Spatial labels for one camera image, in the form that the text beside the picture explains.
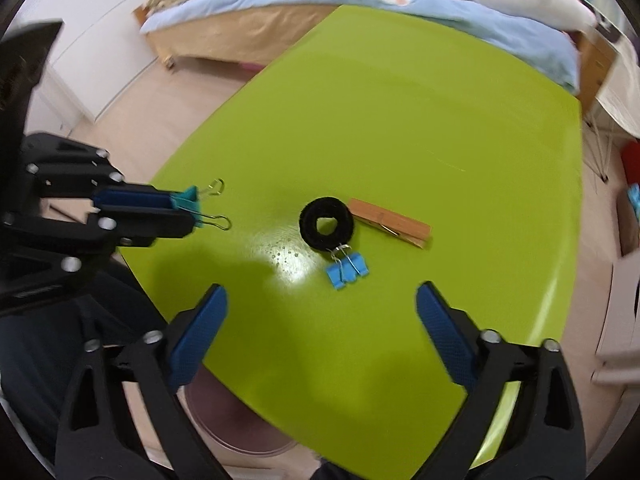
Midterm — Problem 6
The blue binder clip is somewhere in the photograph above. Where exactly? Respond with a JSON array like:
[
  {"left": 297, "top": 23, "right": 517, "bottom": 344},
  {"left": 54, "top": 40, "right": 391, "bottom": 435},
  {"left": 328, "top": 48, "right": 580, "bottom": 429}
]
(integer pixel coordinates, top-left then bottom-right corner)
[{"left": 325, "top": 244, "right": 371, "bottom": 292}]

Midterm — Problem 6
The teal binder clip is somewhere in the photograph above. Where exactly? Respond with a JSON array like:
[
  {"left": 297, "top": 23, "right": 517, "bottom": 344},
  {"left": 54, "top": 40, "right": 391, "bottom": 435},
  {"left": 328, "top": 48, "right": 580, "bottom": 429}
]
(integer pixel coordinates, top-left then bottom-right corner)
[{"left": 170, "top": 178, "right": 232, "bottom": 232}]

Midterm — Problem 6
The brown basket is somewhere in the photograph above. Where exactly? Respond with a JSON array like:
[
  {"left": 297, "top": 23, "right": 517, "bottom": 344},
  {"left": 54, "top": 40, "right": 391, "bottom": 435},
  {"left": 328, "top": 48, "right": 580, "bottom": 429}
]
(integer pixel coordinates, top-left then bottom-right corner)
[{"left": 615, "top": 195, "right": 640, "bottom": 258}]

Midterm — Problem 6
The wooden clothespin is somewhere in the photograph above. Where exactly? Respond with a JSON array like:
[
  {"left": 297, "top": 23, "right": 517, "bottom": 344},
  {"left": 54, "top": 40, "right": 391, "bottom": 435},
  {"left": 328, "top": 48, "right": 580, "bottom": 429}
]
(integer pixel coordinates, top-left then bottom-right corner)
[{"left": 347, "top": 198, "right": 432, "bottom": 250}]

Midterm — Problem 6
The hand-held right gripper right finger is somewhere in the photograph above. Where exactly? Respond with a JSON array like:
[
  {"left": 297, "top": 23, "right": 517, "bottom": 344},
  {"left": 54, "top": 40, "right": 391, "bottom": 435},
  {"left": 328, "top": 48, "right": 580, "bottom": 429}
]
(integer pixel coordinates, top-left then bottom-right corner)
[{"left": 415, "top": 281, "right": 587, "bottom": 480}]

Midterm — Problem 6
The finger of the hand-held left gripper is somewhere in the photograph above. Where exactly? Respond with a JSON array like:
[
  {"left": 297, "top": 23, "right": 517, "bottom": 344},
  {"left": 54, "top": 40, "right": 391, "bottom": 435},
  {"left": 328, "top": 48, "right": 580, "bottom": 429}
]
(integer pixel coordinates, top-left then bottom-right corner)
[
  {"left": 5, "top": 209, "right": 195, "bottom": 267},
  {"left": 22, "top": 134, "right": 177, "bottom": 212}
]

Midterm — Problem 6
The red storage box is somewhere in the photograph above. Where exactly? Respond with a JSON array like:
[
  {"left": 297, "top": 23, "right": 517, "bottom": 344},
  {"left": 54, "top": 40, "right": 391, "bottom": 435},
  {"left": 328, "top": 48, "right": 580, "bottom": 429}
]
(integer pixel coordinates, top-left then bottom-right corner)
[{"left": 620, "top": 140, "right": 640, "bottom": 186}]

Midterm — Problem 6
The white folding chair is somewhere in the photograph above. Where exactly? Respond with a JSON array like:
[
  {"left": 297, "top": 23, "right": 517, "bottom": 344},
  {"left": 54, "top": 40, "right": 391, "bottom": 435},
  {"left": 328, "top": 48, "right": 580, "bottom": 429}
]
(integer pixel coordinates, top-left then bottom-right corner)
[{"left": 582, "top": 22, "right": 640, "bottom": 183}]

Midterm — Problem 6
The white drawer cabinet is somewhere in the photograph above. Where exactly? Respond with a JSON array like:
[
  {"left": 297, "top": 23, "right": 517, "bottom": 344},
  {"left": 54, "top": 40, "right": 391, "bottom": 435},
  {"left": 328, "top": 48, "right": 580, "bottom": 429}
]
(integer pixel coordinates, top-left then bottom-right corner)
[{"left": 591, "top": 247, "right": 640, "bottom": 386}]

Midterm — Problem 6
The wooden bed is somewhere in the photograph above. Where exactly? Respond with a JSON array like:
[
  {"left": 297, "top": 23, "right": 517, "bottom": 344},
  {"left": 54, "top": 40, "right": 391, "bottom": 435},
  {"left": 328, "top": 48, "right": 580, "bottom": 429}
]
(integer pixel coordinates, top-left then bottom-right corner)
[{"left": 134, "top": 0, "right": 618, "bottom": 113}]

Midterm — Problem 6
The black hair tie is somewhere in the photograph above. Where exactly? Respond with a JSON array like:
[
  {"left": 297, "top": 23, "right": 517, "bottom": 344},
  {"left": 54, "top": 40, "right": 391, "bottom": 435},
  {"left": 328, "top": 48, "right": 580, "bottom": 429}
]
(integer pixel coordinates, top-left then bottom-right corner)
[{"left": 298, "top": 196, "right": 355, "bottom": 252}]

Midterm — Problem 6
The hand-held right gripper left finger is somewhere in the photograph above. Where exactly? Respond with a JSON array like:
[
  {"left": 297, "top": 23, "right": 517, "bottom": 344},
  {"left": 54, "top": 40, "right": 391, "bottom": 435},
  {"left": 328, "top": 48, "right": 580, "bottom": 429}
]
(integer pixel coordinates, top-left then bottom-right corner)
[{"left": 54, "top": 283, "right": 229, "bottom": 480}]

